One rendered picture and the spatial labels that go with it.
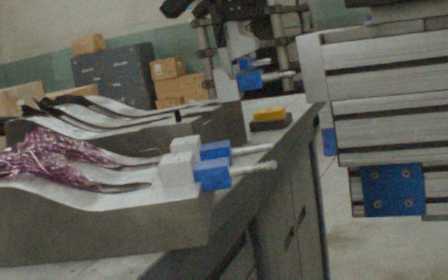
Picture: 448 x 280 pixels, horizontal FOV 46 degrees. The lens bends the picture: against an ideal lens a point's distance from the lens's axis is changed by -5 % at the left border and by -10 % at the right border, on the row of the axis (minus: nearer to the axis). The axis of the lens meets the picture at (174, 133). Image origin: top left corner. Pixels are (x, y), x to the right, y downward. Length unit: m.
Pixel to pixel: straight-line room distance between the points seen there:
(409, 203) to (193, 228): 0.33
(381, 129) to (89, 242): 0.39
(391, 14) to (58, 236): 0.47
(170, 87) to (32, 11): 3.05
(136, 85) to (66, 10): 2.01
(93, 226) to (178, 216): 0.09
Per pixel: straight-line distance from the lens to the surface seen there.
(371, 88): 0.73
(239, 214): 0.98
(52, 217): 0.62
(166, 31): 8.34
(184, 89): 7.88
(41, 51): 9.70
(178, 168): 0.64
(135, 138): 0.92
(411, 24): 0.72
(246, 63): 1.44
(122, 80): 8.18
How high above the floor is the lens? 1.01
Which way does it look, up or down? 9 degrees down
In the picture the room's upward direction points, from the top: 11 degrees counter-clockwise
